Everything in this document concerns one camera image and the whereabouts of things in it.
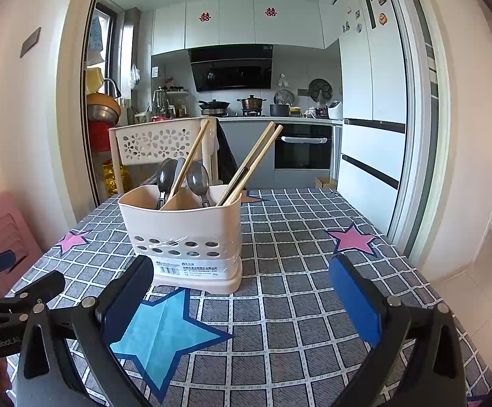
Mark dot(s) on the white rice cooker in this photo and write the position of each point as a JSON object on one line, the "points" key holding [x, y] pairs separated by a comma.
{"points": [[335, 111]]}

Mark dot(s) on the small cardboard box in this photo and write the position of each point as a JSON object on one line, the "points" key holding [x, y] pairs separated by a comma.
{"points": [[326, 182]]}

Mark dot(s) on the pink plastic chair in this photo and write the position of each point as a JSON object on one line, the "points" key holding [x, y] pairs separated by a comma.
{"points": [[0, 229]]}

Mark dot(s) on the hanging plastic bag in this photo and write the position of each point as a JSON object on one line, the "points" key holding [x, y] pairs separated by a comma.
{"points": [[134, 77]]}

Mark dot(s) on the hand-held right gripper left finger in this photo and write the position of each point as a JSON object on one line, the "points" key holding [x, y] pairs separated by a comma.
{"points": [[127, 301]]}

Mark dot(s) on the bamboo chopstick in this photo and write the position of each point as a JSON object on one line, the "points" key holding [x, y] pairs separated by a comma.
{"points": [[254, 149], [191, 154], [261, 157]]}

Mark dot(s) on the red bucket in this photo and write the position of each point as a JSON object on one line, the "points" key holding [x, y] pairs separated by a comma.
{"points": [[97, 135]]}

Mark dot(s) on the hanging metal strainer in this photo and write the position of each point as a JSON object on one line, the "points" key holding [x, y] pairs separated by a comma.
{"points": [[284, 95]]}

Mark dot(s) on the gold tinsel bundle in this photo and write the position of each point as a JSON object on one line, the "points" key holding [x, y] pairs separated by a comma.
{"points": [[112, 178]]}

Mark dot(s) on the grey wall switch panel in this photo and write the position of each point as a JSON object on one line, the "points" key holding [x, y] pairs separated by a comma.
{"points": [[30, 41]]}

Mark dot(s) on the glass kettle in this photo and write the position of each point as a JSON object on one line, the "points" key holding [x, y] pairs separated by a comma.
{"points": [[160, 104]]}

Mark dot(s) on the red paper decoration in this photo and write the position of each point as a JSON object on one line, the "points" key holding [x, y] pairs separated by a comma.
{"points": [[270, 12], [205, 17]]}

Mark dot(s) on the white framed sliding door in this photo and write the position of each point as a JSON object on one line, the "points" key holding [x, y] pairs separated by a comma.
{"points": [[424, 114]]}

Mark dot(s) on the orange basin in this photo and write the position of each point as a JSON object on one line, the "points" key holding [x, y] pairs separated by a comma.
{"points": [[100, 101]]}

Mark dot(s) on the grey checked star tablecloth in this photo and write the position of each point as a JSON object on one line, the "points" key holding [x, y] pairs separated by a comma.
{"points": [[297, 305]]}

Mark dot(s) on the white refrigerator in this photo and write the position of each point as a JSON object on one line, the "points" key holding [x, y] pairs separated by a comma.
{"points": [[364, 72]]}

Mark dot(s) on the beige plastic utensil holder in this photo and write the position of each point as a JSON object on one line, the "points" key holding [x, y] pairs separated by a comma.
{"points": [[186, 229]]}

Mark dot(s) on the black cooking pot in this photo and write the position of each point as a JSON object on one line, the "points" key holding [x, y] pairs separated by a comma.
{"points": [[279, 110]]}

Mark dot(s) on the copper cooking pot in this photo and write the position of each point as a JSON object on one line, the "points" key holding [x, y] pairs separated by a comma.
{"points": [[251, 104]]}

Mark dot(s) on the black built-in oven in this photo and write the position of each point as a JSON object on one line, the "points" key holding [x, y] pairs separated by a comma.
{"points": [[301, 154]]}

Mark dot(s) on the white plastic chair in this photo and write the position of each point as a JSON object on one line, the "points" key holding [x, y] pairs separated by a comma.
{"points": [[144, 142]]}

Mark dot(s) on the black wok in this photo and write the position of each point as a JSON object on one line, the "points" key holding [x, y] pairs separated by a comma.
{"points": [[215, 105]]}

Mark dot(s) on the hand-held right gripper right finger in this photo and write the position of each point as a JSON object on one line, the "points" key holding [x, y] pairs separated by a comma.
{"points": [[356, 305]]}

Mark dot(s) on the black range hood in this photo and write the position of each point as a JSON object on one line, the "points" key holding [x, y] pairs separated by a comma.
{"points": [[231, 70]]}

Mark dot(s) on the round dark hanging rack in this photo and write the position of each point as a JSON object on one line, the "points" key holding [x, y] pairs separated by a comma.
{"points": [[320, 90]]}

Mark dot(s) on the grey base cabinet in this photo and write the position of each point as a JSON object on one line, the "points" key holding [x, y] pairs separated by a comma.
{"points": [[265, 174]]}

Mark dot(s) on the white upper kitchen cabinets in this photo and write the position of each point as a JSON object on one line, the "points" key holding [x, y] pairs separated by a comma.
{"points": [[237, 21]]}

